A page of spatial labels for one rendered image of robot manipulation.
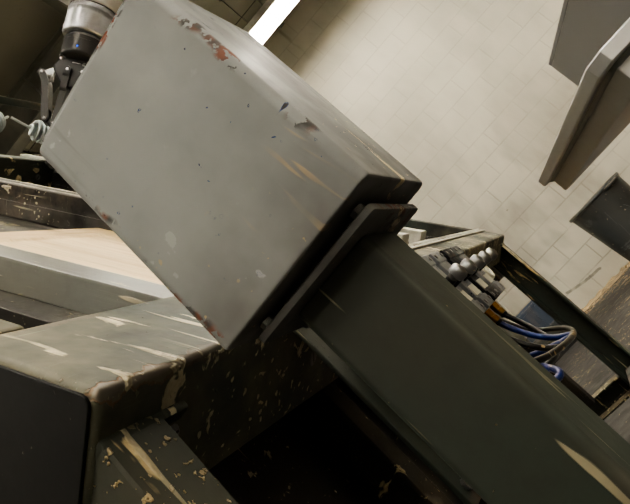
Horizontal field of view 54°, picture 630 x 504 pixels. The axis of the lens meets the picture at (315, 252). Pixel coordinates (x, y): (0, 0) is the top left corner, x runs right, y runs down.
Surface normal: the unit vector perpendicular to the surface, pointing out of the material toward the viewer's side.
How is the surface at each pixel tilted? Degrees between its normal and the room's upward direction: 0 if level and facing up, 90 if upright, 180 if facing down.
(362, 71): 90
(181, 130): 90
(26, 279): 90
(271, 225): 90
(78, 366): 59
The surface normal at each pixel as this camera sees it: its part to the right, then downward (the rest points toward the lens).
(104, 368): 0.14, -0.98
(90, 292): -0.39, 0.07
